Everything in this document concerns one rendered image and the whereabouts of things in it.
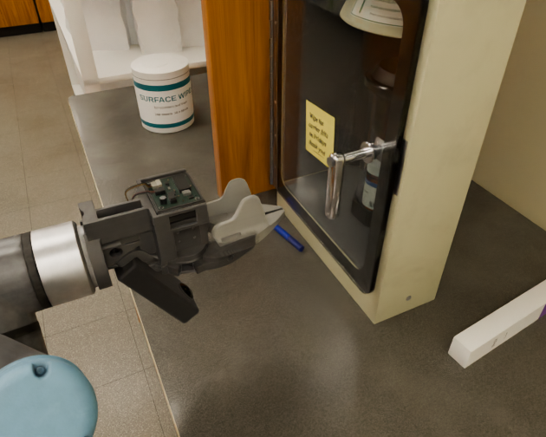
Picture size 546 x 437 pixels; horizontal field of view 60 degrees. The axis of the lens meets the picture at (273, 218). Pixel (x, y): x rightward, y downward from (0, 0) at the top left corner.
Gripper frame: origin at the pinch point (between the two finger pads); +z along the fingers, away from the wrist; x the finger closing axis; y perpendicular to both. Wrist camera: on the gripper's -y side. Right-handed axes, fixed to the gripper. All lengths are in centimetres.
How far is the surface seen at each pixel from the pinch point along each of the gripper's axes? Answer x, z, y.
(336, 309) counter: -0.5, 10.2, -20.3
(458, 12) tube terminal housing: -5.3, 16.1, 22.0
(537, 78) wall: 13, 57, 2
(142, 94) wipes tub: 66, -1, -11
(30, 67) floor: 404, -33, -114
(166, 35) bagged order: 123, 19, -16
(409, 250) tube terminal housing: -5.2, 17.0, -7.2
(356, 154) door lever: -0.4, 10.4, 6.1
